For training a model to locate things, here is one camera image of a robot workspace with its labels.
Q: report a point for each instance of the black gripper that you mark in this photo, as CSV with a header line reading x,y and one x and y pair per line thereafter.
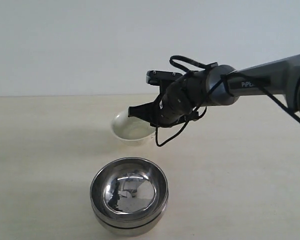
x,y
167,109

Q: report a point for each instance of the white ceramic bowl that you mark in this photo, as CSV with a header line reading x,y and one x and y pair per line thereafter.
x,y
130,130

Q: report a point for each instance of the ribbed steel bowl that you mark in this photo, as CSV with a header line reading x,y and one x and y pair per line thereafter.
x,y
128,177

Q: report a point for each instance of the large plain steel bowl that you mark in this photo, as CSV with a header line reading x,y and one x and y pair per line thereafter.
x,y
134,218

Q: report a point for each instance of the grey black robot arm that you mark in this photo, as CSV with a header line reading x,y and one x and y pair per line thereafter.
x,y
204,85

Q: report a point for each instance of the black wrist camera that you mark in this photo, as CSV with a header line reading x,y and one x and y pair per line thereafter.
x,y
161,79

